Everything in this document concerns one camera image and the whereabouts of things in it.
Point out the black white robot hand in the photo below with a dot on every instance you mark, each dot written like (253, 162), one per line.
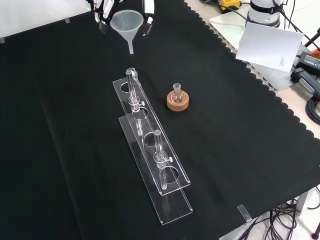
(102, 10)

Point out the translucent plastic funnel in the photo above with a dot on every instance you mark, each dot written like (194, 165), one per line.
(126, 27)

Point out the clear acrylic funnel stand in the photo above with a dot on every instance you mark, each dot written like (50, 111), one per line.
(175, 207)

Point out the clear tape strip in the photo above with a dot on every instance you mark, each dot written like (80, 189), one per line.
(67, 20)
(244, 213)
(2, 40)

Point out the small round-bottom glass flask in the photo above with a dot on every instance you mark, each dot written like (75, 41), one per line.
(178, 96)

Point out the yellow stop button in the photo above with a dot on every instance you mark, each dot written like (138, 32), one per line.
(230, 3)

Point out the white paper card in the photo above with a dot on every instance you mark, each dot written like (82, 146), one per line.
(270, 47)

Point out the black bench cloth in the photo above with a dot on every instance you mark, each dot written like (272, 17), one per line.
(225, 155)

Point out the black power adapter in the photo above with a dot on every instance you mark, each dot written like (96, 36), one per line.
(310, 60)

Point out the black grey power brick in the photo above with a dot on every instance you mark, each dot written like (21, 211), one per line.
(306, 81)

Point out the grey table leg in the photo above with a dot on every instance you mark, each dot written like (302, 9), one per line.
(303, 200)

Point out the red tripod foot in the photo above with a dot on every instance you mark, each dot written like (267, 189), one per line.
(315, 236)

